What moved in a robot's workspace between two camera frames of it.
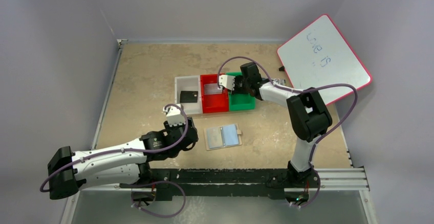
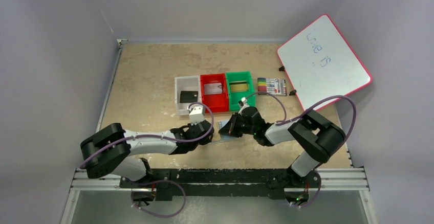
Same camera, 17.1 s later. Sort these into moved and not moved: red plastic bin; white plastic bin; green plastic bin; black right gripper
Moved: black right gripper
Not moved: red plastic bin; white plastic bin; green plastic bin
